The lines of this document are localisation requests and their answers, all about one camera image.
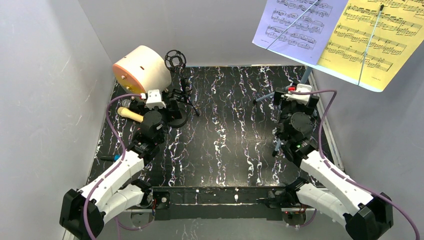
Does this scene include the black round microphone stand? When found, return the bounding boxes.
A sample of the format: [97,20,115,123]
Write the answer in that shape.
[166,95,188,128]

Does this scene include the beige microphone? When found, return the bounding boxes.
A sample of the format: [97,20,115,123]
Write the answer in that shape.
[117,107,144,123]

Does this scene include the black tripod microphone stand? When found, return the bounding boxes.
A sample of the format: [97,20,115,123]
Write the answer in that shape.
[164,49,200,117]

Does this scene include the lavender sheet music page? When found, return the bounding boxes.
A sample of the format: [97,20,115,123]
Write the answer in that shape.
[252,0,348,66]

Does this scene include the blue music stand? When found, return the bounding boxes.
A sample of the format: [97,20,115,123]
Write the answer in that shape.
[252,66,320,160]

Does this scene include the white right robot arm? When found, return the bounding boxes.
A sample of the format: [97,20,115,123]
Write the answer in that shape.
[273,87,394,240]

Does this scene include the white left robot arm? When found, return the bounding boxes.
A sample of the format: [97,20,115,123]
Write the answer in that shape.
[59,90,169,240]

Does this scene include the white and orange drum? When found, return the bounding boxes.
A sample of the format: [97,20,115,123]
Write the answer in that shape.
[112,45,172,100]

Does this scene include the black and blue marker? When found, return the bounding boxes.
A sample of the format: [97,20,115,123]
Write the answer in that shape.
[97,154,121,162]

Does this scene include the yellow sheet music page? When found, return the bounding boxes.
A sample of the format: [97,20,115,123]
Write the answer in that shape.
[317,0,424,92]

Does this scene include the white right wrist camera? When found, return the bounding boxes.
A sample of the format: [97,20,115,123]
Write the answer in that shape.
[285,83,313,105]

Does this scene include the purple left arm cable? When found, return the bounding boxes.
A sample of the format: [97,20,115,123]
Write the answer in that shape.
[82,93,148,240]

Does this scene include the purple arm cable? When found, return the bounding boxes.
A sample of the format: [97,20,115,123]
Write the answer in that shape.
[82,93,148,240]
[291,89,422,240]

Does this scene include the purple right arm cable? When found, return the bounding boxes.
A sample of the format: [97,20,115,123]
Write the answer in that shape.
[291,89,422,240]

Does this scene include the aluminium frame rail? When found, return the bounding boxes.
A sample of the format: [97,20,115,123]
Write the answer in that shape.
[62,187,377,240]

